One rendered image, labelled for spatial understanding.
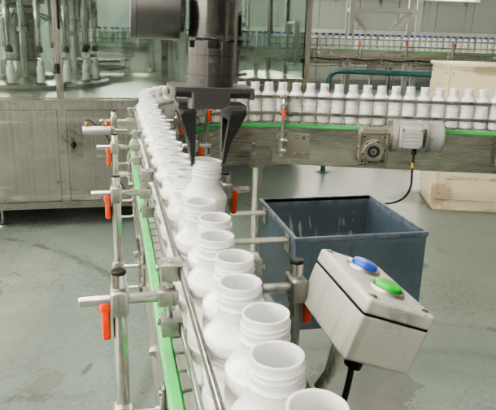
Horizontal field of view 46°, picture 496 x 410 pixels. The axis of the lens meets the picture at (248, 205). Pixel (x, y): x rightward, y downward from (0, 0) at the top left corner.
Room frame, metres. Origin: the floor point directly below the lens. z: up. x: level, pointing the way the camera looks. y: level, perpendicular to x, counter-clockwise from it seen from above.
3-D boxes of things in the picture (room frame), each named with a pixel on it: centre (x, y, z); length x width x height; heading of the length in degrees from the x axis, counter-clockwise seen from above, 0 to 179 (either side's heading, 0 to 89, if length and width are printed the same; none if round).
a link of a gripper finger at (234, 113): (0.74, 0.05, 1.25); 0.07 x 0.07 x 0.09; 13
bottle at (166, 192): (0.90, 0.11, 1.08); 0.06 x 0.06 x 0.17
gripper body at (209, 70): (0.74, 0.05, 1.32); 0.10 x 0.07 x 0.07; 103
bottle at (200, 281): (0.56, 0.03, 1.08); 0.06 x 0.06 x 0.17
